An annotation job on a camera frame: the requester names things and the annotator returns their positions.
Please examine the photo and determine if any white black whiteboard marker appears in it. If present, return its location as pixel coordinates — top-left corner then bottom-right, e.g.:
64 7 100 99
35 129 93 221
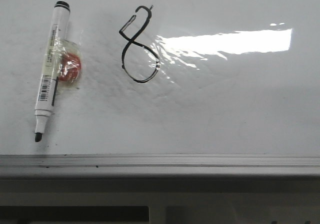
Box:
34 1 71 142

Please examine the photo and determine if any red round magnet taped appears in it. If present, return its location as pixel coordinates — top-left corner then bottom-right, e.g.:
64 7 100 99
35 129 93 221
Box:
58 52 82 83

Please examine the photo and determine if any white whiteboard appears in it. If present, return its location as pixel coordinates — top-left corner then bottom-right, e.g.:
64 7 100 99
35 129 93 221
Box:
0 0 320 156

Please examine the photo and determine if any aluminium whiteboard frame rail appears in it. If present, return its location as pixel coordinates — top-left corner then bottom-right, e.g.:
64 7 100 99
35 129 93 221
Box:
0 154 320 179

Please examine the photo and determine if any grey cabinet below board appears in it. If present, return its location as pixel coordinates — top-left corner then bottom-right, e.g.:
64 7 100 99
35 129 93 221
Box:
0 179 320 223

